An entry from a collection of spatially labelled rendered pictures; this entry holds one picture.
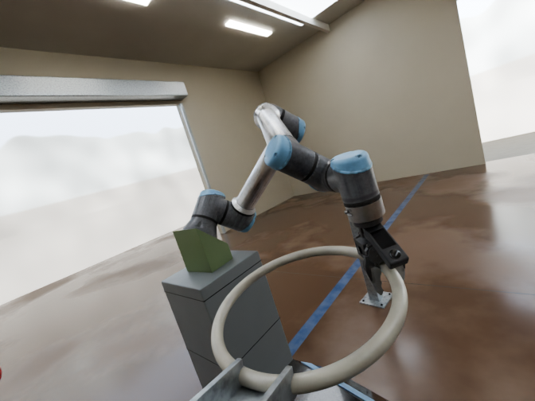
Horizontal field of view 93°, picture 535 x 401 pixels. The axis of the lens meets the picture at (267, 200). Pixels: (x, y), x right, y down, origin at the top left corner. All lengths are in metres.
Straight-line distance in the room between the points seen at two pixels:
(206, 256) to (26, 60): 4.89
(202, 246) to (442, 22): 6.27
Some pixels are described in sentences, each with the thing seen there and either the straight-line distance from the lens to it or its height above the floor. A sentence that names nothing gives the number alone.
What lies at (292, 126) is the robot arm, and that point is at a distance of 1.23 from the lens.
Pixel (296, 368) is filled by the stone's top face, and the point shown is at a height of 0.83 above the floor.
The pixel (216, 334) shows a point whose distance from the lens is 0.71.
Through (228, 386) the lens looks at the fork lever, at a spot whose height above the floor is 0.94.
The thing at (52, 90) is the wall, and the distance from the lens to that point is 5.26.
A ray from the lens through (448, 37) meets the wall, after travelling 6.74.
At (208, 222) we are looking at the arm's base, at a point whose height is 1.09.
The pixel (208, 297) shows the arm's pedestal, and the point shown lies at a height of 0.79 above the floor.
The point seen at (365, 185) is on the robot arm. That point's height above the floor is 1.18.
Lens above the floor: 1.30
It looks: 8 degrees down
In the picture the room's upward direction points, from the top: 17 degrees counter-clockwise
